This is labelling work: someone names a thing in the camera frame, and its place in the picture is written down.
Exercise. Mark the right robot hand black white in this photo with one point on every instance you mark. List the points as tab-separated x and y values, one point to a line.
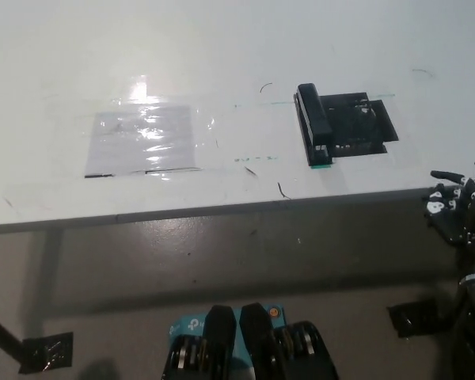
451	213

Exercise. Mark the black tape mark patch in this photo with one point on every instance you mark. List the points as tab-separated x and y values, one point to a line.
360	126

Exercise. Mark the black stapler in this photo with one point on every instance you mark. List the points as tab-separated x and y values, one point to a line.
314	122

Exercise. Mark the black floor tape square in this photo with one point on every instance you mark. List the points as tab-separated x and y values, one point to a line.
413	320
47	352

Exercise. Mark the green tape piece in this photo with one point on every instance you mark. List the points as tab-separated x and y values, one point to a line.
321	167

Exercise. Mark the white paper sheet under film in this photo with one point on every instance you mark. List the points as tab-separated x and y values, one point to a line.
140	140

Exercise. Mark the black table leg bar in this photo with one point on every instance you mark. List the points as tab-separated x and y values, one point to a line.
0	334

